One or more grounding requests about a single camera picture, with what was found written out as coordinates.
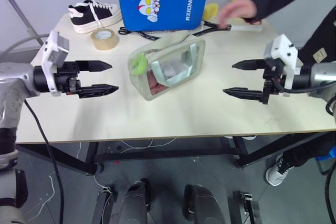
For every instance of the black metal table frame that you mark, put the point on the black metal table frame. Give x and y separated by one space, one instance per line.
162 153

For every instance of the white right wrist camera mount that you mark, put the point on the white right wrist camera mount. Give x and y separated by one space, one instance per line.
282 48

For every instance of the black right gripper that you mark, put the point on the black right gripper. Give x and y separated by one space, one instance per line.
273 77

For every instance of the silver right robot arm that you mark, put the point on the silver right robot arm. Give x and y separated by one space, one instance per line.
319 75

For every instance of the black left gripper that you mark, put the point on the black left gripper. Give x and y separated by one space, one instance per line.
64 79

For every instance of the person's bare hand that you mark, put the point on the person's bare hand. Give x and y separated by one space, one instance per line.
237 10

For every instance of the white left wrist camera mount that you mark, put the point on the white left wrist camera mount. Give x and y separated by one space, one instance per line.
53 51

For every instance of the black badminton racket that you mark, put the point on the black badminton racket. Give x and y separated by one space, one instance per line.
204 28

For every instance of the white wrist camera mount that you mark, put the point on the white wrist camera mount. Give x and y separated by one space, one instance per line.
282 48
53 51

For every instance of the person's black jacket torso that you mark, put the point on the person's black jacket torso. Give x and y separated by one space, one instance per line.
319 37

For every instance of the black stand base bar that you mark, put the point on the black stand base bar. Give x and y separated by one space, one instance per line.
102 205
246 208

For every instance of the grey metal pole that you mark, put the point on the grey metal pole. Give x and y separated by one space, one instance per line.
19 9

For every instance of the transparent zip pouch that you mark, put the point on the transparent zip pouch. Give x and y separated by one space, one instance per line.
168 69

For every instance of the person's black trouser leg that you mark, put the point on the person's black trouser leg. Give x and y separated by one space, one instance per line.
307 153

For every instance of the yellow cloth item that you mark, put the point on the yellow cloth item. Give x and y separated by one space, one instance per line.
210 11

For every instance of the black and white sneaker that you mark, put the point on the black and white sneaker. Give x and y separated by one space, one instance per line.
92 15

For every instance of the blue plastic crate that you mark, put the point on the blue plastic crate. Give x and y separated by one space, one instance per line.
326 154

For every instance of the blue RXIONG kick pad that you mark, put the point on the blue RXIONG kick pad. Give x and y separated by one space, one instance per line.
161 3

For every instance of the beige packing tape roll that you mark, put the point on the beige packing tape roll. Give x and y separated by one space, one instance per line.
104 39

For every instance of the person's white sneaker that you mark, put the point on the person's white sneaker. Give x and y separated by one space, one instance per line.
278 171

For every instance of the dark rounded robot foot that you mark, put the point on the dark rounded robot foot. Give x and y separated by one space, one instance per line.
136 203
202 205

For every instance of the green round object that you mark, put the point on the green round object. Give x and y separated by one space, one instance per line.
139 64

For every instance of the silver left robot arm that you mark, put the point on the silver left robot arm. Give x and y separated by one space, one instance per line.
13 77

